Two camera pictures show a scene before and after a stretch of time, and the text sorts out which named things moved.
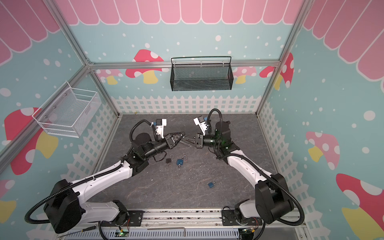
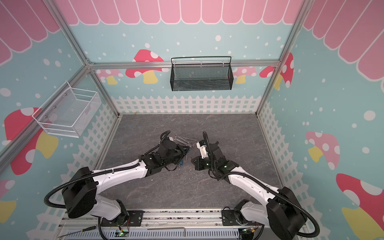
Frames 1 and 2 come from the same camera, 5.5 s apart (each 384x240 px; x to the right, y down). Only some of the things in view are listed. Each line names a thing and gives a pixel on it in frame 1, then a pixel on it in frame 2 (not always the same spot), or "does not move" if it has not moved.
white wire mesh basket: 67,113 does not move
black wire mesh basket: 197,73 does not move
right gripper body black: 199,141 -> 198,160
